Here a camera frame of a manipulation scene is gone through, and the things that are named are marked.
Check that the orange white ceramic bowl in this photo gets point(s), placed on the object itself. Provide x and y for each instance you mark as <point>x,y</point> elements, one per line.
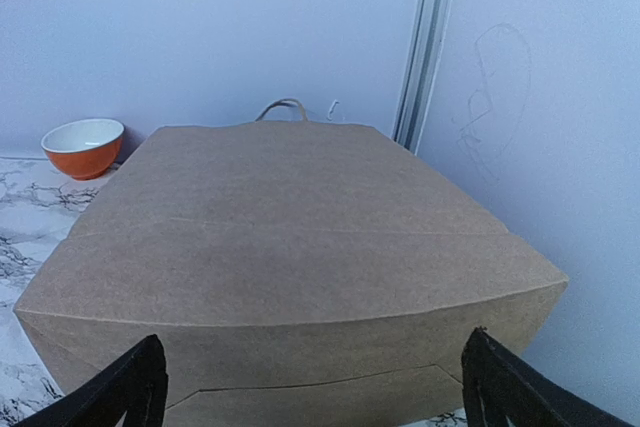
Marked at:
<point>84,149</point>

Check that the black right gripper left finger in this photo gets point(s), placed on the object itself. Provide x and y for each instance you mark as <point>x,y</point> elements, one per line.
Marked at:
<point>131,391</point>

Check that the brown paper takeout bag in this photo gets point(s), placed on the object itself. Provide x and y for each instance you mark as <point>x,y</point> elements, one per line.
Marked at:
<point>301,257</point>

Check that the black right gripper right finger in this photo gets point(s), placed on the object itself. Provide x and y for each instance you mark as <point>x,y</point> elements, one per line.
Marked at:
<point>500,389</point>

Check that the right aluminium frame post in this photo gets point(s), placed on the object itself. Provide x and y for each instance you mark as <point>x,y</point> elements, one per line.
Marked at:
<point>425,52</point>

